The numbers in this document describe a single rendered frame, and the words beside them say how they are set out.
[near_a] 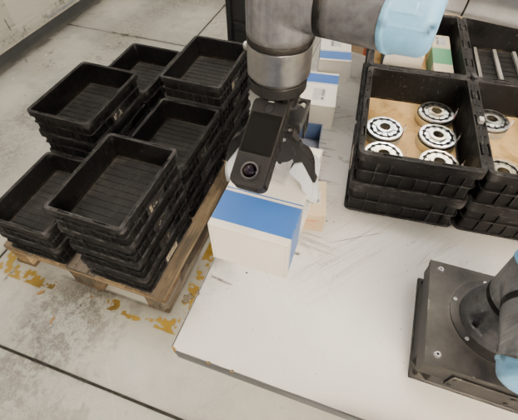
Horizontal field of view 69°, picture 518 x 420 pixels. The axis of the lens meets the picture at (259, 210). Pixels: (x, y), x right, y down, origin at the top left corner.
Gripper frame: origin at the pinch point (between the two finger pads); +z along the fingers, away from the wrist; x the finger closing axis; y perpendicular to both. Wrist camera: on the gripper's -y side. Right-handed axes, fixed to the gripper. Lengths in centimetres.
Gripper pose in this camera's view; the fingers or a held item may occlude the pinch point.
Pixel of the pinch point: (269, 195)
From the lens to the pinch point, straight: 60.2
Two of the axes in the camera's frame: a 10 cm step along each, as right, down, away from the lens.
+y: 3.3, -7.4, 5.9
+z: 0.0, 6.3, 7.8
